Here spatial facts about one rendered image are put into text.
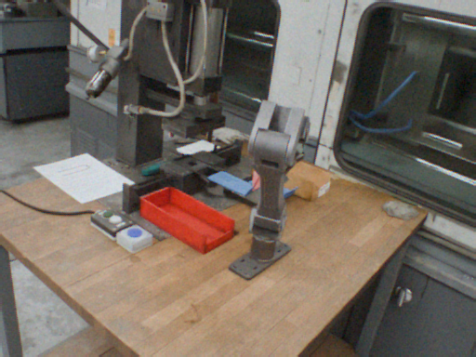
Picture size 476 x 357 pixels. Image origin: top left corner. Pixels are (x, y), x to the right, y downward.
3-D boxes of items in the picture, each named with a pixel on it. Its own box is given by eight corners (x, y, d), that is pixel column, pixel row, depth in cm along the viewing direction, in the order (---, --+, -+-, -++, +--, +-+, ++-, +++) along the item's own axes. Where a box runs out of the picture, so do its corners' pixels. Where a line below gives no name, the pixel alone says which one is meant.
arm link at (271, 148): (260, 210, 122) (262, 122, 96) (285, 217, 120) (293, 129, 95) (254, 230, 118) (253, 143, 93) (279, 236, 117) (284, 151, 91)
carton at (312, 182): (310, 204, 153) (314, 183, 150) (250, 177, 166) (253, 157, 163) (327, 192, 163) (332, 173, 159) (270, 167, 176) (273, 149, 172)
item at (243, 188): (248, 198, 132) (250, 189, 131) (207, 178, 139) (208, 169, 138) (262, 191, 137) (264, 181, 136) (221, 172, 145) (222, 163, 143)
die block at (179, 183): (180, 200, 143) (182, 178, 140) (159, 188, 148) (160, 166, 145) (222, 182, 158) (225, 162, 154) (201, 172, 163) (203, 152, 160)
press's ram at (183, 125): (186, 149, 134) (196, 47, 122) (129, 123, 148) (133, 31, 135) (226, 136, 148) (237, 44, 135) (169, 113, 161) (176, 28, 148)
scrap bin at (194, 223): (204, 255, 119) (205, 235, 116) (139, 216, 131) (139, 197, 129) (232, 238, 127) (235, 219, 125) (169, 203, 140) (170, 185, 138)
